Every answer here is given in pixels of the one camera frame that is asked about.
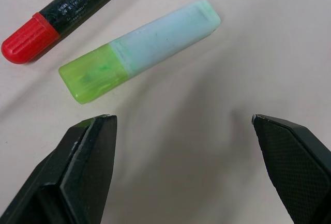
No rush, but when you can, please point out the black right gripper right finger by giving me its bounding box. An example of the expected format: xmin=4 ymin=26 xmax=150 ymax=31
xmin=251 ymin=114 xmax=331 ymax=224

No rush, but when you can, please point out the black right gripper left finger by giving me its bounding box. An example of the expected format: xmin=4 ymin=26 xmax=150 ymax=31
xmin=0 ymin=114 xmax=118 ymax=224

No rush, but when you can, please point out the green highlighter with green cap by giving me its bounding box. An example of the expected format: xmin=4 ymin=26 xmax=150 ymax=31
xmin=58 ymin=0 xmax=221 ymax=106

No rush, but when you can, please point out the black marker with red cap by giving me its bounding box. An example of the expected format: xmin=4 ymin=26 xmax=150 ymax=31
xmin=1 ymin=0 xmax=142 ymax=65

